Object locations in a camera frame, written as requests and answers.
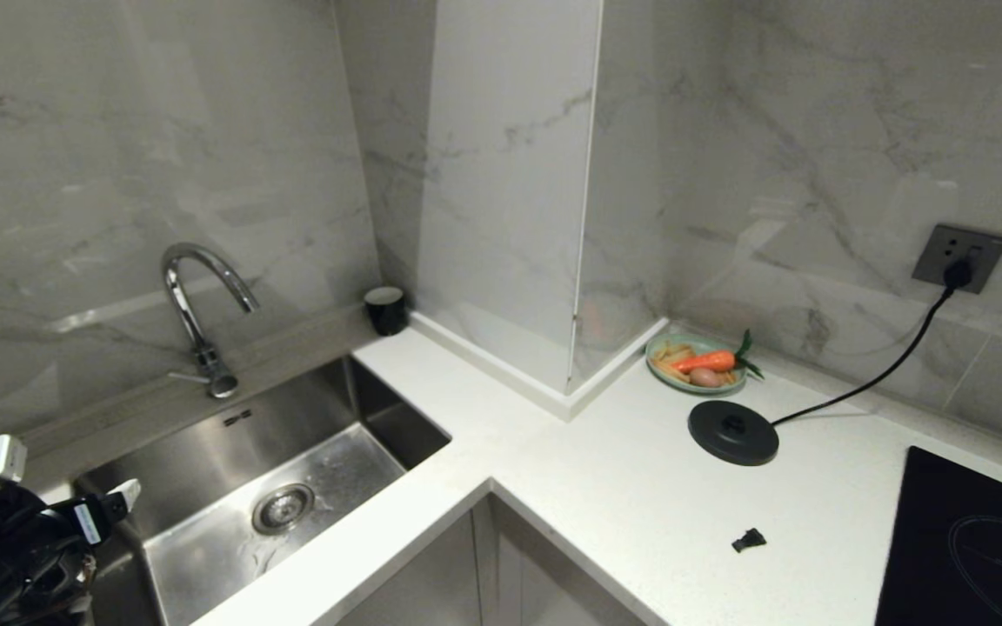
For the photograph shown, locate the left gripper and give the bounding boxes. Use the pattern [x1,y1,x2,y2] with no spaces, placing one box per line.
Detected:
[49,479,143,546]

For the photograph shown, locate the black round kettle base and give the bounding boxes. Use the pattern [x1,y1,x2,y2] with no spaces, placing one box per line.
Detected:
[687,399,781,467]

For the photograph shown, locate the stainless steel sink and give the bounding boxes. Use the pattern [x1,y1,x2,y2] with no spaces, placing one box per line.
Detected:
[73,354,453,626]

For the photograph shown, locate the round metal sink drain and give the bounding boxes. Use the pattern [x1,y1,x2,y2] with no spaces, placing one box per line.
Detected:
[250,483,317,536]

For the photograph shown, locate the chrome curved faucet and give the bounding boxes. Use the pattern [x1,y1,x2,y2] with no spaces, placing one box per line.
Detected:
[161,243,261,400]

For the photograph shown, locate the grey cabinet door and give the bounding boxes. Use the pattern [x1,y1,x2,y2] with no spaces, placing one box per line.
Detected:
[340,509,482,626]
[492,503,645,626]

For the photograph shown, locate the black cup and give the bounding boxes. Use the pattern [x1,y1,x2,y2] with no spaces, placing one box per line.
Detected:
[364,286,410,337]

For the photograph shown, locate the green plate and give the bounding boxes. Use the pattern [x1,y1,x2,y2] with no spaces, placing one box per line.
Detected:
[645,334,748,396]

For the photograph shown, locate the orange toy carrot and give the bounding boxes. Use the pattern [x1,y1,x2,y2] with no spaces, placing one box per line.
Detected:
[672,330,765,381]

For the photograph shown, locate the black induction cooktop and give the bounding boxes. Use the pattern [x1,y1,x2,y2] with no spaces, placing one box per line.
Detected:
[872,445,1002,626]

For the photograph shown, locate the black power cord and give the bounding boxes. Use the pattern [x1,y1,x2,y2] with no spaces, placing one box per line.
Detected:
[770,258,975,428]

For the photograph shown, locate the dark grey wall outlet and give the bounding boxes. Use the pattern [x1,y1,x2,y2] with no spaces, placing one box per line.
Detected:
[911,223,1002,296]

